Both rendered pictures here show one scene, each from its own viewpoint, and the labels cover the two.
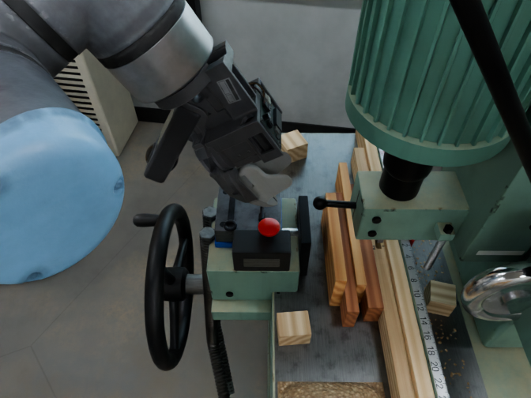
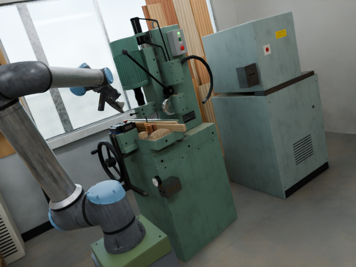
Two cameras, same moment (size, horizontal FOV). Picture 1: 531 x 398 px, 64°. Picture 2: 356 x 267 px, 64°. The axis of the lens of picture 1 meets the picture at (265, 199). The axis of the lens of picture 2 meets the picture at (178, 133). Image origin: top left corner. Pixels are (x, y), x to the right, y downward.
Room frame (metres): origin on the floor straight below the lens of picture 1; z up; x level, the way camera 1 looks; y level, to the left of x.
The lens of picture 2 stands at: (-1.26, 0.84, 1.33)
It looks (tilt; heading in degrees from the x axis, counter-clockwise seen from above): 15 degrees down; 323
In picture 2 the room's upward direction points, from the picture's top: 16 degrees counter-clockwise
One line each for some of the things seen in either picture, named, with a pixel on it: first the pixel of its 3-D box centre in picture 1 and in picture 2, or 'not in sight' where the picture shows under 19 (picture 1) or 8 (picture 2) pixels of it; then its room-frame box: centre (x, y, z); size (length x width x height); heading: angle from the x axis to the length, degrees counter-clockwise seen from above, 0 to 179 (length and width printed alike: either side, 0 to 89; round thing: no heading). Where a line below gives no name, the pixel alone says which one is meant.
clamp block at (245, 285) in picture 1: (254, 248); (124, 137); (0.38, 0.02, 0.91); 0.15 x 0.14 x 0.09; 0
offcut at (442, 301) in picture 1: (439, 298); not in sight; (0.34, -0.30, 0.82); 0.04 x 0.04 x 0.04; 76
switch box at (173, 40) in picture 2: not in sight; (177, 42); (0.23, -0.49, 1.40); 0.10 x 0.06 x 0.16; 90
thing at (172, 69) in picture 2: not in sight; (174, 72); (0.22, -0.39, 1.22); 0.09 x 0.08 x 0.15; 90
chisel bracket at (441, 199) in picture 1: (404, 210); (146, 110); (0.37, -0.19, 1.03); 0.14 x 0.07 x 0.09; 90
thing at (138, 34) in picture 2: not in sight; (138, 31); (0.37, -0.31, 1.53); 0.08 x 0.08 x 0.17; 0
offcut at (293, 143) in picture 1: (291, 146); not in sight; (0.62, -0.05, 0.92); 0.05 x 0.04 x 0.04; 116
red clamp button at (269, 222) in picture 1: (269, 227); not in sight; (0.35, 0.00, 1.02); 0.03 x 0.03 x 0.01
